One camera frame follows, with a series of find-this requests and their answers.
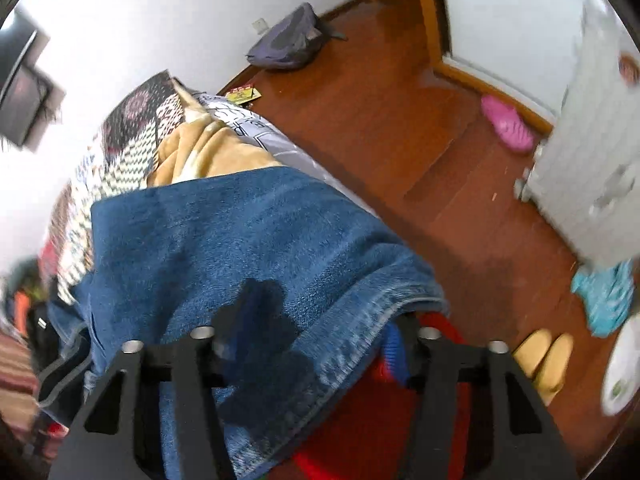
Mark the orange box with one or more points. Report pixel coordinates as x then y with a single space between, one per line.
21 310

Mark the pink slipper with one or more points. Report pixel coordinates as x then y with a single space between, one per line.
507 122

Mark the wooden door frame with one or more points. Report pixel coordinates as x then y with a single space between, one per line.
425 10

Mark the white round appliance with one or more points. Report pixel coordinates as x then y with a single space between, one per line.
625 370

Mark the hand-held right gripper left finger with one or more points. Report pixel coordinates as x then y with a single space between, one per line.
226 355

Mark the yellow slipper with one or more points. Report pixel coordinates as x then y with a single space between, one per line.
532 352
555 367

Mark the teal cloth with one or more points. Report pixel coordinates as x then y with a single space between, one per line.
602 295

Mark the grey backpack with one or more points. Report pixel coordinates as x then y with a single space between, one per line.
287 40

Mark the yellow red flat packet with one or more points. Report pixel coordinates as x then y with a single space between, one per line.
243 95

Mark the tan fleece blanket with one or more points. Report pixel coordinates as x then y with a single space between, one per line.
215 150

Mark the red cloth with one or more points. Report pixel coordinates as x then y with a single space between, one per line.
370 410

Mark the black bag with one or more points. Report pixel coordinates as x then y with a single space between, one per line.
42 340

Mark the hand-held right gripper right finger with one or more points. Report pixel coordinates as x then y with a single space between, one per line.
397 360

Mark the patterned patchwork quilt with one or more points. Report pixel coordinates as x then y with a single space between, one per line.
130 130

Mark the white printed bed sheet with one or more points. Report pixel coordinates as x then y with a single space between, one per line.
270 132

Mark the blue denim jeans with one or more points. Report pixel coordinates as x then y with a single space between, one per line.
225 235

